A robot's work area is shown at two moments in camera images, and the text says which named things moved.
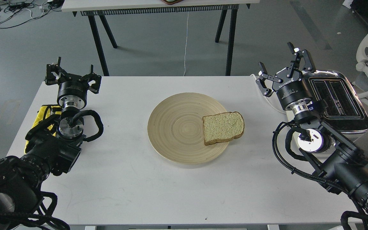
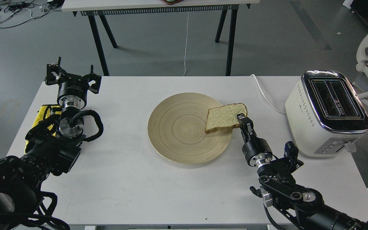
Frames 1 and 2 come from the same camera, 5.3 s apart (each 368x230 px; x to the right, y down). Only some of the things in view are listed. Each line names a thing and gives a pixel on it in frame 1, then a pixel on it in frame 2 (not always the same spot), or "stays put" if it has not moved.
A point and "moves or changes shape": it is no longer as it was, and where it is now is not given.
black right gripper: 291,90 → 257,150
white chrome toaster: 346,113 stays put
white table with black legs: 94,10 stays put
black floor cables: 4,13 stays put
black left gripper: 72,89 stays put
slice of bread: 223,127 moves or changes shape
